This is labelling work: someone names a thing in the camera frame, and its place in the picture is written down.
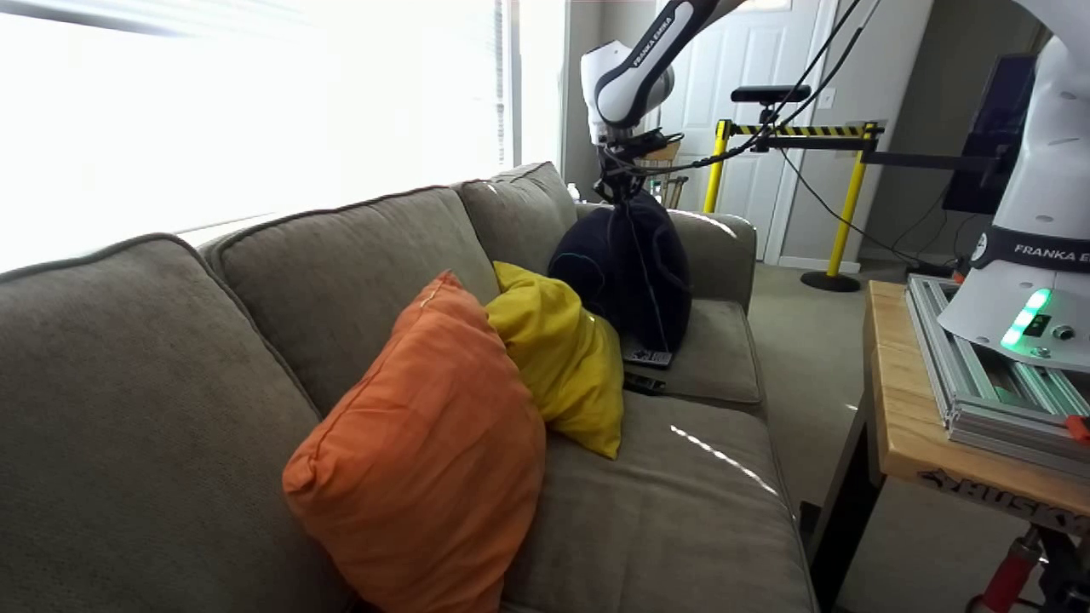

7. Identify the red clamp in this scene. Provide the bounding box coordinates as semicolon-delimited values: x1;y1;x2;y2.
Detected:
968;529;1042;613

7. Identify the yellow throw pillow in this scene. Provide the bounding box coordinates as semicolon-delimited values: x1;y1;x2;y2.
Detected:
489;262;624;459

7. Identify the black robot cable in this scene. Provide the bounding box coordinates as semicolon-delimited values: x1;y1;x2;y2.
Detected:
635;0;888;182

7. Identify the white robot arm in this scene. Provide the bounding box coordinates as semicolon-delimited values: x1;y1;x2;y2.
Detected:
580;0;1090;371

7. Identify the yellow black camera stand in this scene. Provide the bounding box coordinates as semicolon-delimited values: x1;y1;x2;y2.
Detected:
702;119;887;292

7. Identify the black remote control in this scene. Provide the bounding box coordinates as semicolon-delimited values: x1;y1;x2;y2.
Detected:
624;374;666;395

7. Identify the black stereo camera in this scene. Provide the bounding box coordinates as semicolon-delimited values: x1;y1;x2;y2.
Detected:
728;84;812;105

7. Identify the orange throw pillow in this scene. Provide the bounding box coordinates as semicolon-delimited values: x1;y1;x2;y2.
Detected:
284;274;544;613

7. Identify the white door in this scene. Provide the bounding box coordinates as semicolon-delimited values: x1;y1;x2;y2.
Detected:
659;0;836;260

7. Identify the black pillow with teal piping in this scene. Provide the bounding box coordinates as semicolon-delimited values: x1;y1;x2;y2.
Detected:
610;190;692;352

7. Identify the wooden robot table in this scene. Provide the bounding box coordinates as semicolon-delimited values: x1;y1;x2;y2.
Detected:
809;276;1090;613

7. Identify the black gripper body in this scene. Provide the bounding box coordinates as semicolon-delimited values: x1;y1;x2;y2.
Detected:
597;131;670;193

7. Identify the dark monitor screen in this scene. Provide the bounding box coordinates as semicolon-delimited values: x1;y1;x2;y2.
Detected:
943;56;1036;214

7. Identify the grey fabric sofa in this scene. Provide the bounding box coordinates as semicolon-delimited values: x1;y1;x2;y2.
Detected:
0;162;817;613

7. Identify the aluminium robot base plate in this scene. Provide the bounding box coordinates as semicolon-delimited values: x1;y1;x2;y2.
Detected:
907;276;1090;475

